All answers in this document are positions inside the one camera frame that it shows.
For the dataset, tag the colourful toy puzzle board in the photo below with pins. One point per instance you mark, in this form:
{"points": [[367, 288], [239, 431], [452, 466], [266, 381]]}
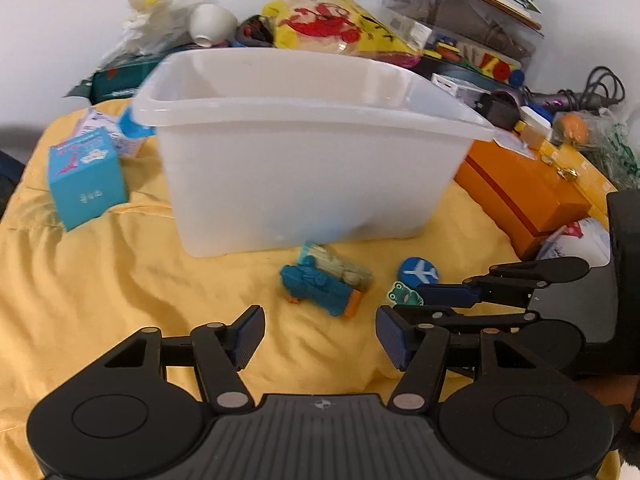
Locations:
{"points": [[480, 57]]}

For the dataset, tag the beige toy vehicle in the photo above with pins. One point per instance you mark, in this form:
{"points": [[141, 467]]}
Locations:
{"points": [[340, 265]]}

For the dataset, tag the small white box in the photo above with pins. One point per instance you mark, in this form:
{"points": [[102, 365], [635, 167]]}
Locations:
{"points": [[455, 87]]}

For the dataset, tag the white plastic bag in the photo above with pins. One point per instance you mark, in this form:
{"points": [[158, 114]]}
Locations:
{"points": [[155, 20]]}

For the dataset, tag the blue toy vehicle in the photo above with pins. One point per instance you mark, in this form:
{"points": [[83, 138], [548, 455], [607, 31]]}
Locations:
{"points": [[320, 287]]}

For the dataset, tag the yellow flat box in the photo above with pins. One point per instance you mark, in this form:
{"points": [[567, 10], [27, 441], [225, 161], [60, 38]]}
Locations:
{"points": [[585, 170]]}

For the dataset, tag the yellow bag with red print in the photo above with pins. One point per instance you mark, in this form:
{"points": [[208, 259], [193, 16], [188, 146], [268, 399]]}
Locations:
{"points": [[335, 25]]}

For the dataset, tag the dark blue backpack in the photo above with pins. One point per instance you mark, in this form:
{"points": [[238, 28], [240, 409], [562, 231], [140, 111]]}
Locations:
{"points": [[7, 175]]}

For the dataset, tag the dark green box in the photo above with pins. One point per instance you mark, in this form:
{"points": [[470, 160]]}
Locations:
{"points": [[120, 77]]}

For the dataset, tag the orange box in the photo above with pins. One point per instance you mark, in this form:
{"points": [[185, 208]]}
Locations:
{"points": [[520, 195]]}

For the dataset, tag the pale printed paper box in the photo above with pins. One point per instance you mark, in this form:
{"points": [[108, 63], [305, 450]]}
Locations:
{"points": [[107, 127]]}

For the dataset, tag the black charger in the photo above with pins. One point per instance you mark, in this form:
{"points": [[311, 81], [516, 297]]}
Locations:
{"points": [[500, 110]]}

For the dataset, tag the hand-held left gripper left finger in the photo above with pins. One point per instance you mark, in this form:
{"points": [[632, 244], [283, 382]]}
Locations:
{"points": [[250, 335]]}

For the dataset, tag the white plastic bin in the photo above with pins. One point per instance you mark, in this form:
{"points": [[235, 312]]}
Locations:
{"points": [[300, 170]]}

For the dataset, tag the blue round airplane badge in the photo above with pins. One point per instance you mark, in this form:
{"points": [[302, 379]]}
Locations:
{"points": [[419, 271]]}

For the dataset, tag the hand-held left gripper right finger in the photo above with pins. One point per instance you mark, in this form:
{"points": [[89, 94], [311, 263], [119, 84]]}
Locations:
{"points": [[392, 337]]}

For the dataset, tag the yellow blanket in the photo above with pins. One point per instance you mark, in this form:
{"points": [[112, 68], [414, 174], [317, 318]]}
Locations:
{"points": [[100, 285]]}

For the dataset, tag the dark pouch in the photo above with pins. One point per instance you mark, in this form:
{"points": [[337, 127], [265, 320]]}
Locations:
{"points": [[252, 30]]}

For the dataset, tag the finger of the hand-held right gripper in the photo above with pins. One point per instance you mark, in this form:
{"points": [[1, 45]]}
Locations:
{"points": [[445, 295], [480, 320]]}

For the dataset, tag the light blue carton box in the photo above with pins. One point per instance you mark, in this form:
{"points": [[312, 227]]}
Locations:
{"points": [[85, 180]]}

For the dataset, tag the net bag with green toys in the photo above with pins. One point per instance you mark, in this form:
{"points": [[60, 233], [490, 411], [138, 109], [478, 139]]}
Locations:
{"points": [[615, 145]]}

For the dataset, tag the green frog sticker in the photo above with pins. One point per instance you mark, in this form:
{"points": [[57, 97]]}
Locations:
{"points": [[402, 294]]}

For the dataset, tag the white baby wipes packet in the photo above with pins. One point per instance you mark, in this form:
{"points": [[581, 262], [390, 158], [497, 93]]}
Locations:
{"points": [[580, 240]]}

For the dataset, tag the clear plastic case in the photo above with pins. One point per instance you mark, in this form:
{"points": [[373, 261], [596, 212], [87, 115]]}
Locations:
{"points": [[450, 10]]}

